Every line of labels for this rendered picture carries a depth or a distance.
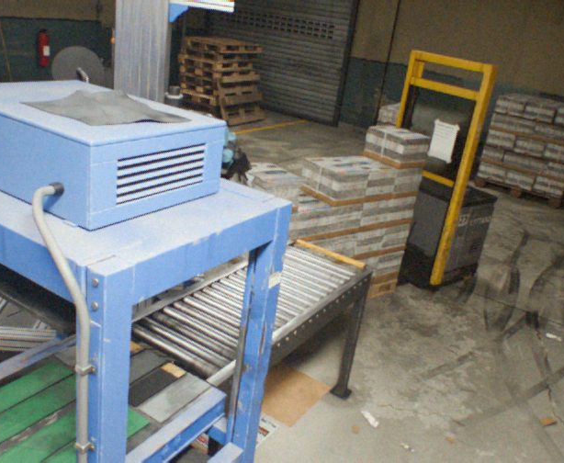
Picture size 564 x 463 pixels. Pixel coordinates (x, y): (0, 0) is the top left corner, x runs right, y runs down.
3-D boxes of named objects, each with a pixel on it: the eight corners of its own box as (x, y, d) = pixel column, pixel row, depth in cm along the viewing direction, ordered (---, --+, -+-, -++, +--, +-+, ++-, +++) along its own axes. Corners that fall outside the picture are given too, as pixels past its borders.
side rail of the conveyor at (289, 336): (360, 287, 313) (365, 267, 309) (369, 290, 311) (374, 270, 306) (202, 407, 205) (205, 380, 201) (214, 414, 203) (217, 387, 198)
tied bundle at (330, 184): (298, 189, 411) (303, 159, 403) (328, 186, 429) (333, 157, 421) (333, 208, 385) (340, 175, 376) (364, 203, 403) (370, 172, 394)
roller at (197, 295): (197, 298, 264) (197, 287, 262) (281, 337, 242) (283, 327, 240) (189, 301, 260) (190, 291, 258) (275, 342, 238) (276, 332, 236)
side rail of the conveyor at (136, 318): (284, 256, 336) (287, 238, 332) (291, 259, 334) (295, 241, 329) (106, 351, 228) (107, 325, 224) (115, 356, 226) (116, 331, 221)
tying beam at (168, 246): (72, 153, 208) (72, 126, 204) (287, 233, 164) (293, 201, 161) (-139, 187, 153) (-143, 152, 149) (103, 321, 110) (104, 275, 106)
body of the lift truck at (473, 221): (379, 257, 530) (398, 175, 500) (417, 248, 563) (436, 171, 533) (439, 290, 481) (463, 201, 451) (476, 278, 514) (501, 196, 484)
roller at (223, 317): (187, 302, 258) (188, 293, 256) (273, 344, 237) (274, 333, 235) (180, 306, 254) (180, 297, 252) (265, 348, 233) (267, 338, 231)
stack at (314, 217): (219, 306, 407) (231, 197, 377) (338, 277, 478) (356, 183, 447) (251, 333, 380) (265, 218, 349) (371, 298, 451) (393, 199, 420)
